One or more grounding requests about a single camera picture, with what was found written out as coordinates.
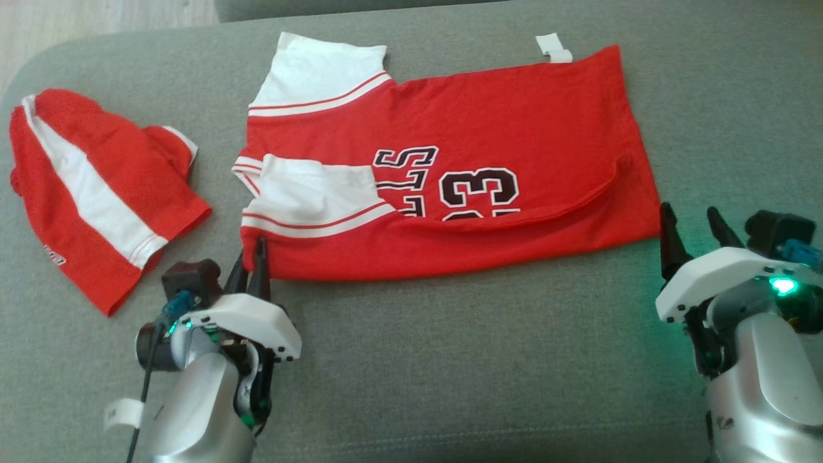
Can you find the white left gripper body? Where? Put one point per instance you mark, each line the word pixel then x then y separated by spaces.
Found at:
pixel 247 321

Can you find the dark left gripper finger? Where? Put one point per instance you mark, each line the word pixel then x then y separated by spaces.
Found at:
pixel 260 270
pixel 239 276

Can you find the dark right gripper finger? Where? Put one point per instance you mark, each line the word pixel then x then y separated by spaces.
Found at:
pixel 672 241
pixel 723 228

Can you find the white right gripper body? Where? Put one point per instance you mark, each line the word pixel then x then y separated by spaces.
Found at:
pixel 720 276

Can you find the red shorts with white stripe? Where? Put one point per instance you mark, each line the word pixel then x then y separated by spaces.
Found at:
pixel 83 180

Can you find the red jersey with white sleeves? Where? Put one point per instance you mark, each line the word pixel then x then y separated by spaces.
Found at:
pixel 482 128

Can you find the grey sofa seat cushion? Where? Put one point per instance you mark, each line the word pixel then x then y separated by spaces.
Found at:
pixel 321 6

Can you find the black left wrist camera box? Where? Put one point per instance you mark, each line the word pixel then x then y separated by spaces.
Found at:
pixel 189 280

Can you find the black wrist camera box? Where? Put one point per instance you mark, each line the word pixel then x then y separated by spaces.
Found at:
pixel 778 231
pixel 189 280

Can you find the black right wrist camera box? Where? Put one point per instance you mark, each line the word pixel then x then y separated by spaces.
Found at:
pixel 778 231

